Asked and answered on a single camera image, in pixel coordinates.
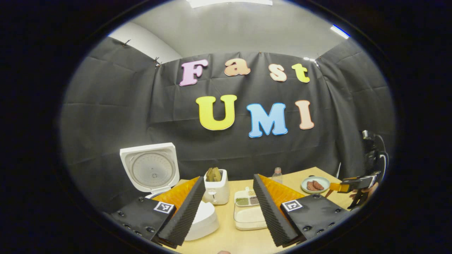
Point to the brown meat patty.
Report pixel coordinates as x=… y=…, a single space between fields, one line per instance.
x=318 y=185
x=310 y=186

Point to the clear plastic bottle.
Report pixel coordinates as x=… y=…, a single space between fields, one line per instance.
x=277 y=176

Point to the white rice cooker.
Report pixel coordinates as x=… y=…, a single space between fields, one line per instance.
x=153 y=169

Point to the black backdrop cloth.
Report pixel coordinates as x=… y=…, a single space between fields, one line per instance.
x=226 y=151

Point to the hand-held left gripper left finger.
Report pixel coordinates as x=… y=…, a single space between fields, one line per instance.
x=183 y=215

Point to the brown wooden spoon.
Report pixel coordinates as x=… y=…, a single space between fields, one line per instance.
x=329 y=194

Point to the brown bread slice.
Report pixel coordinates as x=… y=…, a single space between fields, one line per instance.
x=217 y=174
x=209 y=175

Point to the white toaster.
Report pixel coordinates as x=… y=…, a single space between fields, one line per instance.
x=220 y=194

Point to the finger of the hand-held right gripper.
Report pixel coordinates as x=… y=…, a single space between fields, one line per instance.
x=356 y=183

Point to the pale green plate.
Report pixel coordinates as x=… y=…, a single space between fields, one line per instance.
x=325 y=184

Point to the large ceiling light panel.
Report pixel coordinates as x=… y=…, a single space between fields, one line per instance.
x=229 y=2

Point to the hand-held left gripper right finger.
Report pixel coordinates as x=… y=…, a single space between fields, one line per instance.
x=272 y=215

